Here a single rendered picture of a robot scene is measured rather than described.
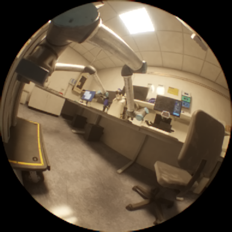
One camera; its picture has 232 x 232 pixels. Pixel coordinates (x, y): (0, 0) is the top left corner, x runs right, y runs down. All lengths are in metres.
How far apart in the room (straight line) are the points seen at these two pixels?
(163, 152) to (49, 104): 3.25
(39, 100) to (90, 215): 2.71
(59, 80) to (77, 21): 3.17
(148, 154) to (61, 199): 1.60
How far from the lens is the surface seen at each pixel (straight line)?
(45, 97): 2.72
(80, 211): 0.76
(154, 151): 1.71
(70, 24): 0.29
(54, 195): 0.79
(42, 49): 0.43
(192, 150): 0.52
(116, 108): 1.12
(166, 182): 0.61
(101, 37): 0.37
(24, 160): 0.57
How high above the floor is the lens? 0.72
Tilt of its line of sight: 2 degrees up
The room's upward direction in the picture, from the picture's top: 22 degrees clockwise
